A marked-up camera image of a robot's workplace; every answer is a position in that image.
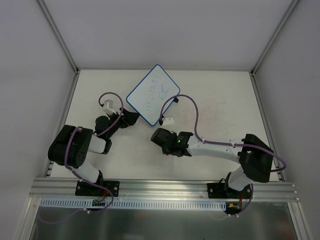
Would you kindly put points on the aluminium mounting rail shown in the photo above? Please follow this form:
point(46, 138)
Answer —
point(165, 189)

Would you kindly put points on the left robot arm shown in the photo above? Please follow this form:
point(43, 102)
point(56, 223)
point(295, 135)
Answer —
point(71, 145)

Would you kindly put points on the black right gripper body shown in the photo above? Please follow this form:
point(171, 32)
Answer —
point(162, 120)

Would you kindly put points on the white slotted cable duct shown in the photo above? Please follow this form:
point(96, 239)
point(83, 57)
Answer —
point(128, 204)

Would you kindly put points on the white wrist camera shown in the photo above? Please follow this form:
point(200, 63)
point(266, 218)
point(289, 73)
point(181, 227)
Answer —
point(166, 121)
point(107, 107)

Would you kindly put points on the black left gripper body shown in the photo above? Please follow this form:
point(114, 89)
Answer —
point(124, 119)

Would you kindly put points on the blue framed whiteboard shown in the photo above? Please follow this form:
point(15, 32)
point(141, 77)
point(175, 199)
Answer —
point(149, 97)

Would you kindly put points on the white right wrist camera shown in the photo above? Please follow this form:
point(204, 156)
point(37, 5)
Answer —
point(166, 121)

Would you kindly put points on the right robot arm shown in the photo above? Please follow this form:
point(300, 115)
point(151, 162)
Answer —
point(253, 156)

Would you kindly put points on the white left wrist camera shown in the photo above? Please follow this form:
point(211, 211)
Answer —
point(107, 107)

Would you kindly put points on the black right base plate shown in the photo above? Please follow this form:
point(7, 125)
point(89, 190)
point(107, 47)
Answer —
point(221, 191)

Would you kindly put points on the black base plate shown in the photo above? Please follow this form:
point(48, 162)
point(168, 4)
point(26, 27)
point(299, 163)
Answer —
point(84, 189)
point(221, 191)

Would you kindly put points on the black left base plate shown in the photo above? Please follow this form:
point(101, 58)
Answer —
point(84, 189)

